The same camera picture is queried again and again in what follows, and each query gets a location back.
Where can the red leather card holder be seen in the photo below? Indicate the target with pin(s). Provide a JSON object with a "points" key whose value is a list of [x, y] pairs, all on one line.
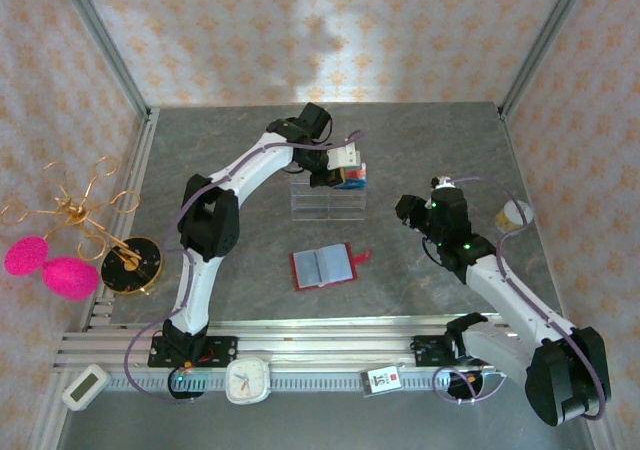
{"points": [[325, 267]]}

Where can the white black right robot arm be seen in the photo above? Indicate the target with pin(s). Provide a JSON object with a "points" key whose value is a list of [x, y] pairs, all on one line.
{"points": [[505, 295]]}

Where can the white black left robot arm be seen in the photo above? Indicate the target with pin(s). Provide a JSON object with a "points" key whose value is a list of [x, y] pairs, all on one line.
{"points": [[200, 290]]}

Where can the clear acrylic stepped stand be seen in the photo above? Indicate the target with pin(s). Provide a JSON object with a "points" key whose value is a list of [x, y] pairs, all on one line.
{"points": [[327, 205]]}

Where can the yellow white paper cup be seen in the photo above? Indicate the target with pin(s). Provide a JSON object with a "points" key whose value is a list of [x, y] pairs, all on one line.
{"points": [[510, 220]]}

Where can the white tag red logo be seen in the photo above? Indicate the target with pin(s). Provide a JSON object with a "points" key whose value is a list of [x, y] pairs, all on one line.
{"points": [[382, 381]]}

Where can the white square alarm clock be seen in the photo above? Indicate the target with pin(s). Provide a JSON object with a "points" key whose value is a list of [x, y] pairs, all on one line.
{"points": [[247, 381]]}

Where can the large pink fuzzy ball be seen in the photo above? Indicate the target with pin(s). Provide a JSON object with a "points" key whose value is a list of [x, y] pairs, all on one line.
{"points": [[70, 279]]}

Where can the small pink fuzzy ball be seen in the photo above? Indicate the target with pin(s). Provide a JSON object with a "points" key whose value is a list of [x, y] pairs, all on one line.
{"points": [[26, 256]]}

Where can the white digital timer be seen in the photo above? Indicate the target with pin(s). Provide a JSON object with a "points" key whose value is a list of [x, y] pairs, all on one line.
{"points": [[85, 387]]}

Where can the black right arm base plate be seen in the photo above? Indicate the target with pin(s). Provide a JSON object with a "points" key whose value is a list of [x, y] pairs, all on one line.
{"points": [[425, 350]]}

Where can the aluminum front rail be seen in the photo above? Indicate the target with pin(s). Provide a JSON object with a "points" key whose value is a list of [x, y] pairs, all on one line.
{"points": [[310, 342]]}

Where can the aluminum side rail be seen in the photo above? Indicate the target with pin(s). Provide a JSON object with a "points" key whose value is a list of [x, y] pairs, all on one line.
{"points": [[139, 170]]}

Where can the aluminum right corner post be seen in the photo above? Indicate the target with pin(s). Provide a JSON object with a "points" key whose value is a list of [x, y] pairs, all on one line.
{"points": [[541, 45]]}

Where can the aluminum corner post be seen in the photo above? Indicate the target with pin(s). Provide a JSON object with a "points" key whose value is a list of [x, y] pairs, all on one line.
{"points": [[541, 45], [107, 45]]}

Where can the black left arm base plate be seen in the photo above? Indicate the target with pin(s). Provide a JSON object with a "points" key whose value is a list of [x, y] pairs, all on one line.
{"points": [[222, 350]]}

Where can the aluminum left corner post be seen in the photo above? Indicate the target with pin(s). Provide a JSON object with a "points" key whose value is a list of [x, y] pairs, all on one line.
{"points": [[107, 45]]}

